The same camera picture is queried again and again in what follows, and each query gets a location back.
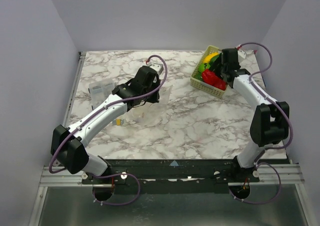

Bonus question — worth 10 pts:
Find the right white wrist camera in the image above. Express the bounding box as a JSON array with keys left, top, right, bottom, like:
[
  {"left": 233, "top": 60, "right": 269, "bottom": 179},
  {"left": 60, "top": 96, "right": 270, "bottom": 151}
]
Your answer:
[{"left": 236, "top": 45, "right": 247, "bottom": 59}]

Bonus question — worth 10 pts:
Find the clear plastic screw box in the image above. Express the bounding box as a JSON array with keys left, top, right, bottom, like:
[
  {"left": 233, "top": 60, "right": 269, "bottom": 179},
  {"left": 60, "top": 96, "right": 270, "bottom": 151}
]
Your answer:
[{"left": 88, "top": 79, "right": 116, "bottom": 110}]

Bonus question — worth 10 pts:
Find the clear zip top bag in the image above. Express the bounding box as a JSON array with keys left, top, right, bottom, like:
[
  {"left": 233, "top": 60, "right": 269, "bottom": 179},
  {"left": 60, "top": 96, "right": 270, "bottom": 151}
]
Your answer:
[{"left": 123, "top": 86, "right": 173, "bottom": 126}]

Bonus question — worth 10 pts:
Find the red toy strawberry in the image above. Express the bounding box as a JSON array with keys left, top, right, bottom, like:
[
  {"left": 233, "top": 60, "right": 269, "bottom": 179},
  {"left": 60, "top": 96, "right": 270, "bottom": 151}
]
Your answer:
[{"left": 213, "top": 78, "right": 228, "bottom": 91}]

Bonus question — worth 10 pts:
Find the green toy bell pepper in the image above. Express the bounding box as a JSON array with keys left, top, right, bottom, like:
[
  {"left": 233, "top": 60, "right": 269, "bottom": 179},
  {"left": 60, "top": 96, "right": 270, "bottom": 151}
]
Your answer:
[{"left": 209, "top": 55, "right": 222, "bottom": 71}]

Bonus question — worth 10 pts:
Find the yellow toy lemon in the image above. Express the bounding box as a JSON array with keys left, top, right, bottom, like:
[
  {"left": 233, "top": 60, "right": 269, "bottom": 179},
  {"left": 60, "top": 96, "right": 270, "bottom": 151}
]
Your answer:
[{"left": 203, "top": 52, "right": 219, "bottom": 63}]

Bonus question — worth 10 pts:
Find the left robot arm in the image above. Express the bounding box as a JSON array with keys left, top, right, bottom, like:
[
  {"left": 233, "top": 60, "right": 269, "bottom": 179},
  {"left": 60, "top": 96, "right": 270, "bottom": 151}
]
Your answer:
[{"left": 50, "top": 64, "right": 164, "bottom": 183}]

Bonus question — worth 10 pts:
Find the aluminium frame rail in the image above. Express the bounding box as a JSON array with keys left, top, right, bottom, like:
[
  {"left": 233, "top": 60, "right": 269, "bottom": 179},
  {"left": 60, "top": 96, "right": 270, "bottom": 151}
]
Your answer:
[{"left": 38, "top": 164, "right": 87, "bottom": 186}]

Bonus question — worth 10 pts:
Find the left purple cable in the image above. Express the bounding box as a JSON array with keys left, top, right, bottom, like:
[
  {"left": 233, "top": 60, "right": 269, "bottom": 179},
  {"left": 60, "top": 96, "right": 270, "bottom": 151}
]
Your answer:
[{"left": 48, "top": 55, "right": 168, "bottom": 174}]

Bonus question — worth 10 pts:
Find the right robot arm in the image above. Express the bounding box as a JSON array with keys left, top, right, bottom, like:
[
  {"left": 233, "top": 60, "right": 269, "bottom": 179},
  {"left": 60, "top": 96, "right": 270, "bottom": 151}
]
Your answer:
[{"left": 210, "top": 48, "right": 293, "bottom": 182}]

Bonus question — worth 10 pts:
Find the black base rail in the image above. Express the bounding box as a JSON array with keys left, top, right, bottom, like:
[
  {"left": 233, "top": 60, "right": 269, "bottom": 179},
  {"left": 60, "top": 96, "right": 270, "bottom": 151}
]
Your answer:
[{"left": 82, "top": 159, "right": 259, "bottom": 194}]

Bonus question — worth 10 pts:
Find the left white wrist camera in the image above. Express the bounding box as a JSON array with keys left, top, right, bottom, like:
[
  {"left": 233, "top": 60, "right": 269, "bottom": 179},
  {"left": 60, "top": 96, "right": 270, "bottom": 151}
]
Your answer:
[{"left": 147, "top": 62, "right": 164, "bottom": 76}]

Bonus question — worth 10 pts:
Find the cream plastic basket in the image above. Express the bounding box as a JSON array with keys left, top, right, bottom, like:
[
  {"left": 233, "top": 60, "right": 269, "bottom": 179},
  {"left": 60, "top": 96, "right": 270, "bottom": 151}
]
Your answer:
[{"left": 190, "top": 46, "right": 228, "bottom": 98}]

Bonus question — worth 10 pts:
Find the small yellow sticker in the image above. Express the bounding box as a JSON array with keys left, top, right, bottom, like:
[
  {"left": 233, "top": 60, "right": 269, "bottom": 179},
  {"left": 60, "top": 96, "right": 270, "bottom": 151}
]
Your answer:
[{"left": 112, "top": 119, "right": 125, "bottom": 126}]

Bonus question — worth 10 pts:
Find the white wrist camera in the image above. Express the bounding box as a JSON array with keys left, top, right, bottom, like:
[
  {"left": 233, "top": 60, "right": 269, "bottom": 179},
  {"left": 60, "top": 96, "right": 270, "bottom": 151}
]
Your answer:
[
  {"left": 236, "top": 45, "right": 247, "bottom": 59},
  {"left": 147, "top": 62, "right": 164, "bottom": 76}
]

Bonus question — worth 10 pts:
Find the red toy bell pepper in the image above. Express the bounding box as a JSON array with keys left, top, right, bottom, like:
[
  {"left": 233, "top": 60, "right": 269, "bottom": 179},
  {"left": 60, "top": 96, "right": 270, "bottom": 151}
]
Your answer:
[{"left": 201, "top": 69, "right": 219, "bottom": 86}]

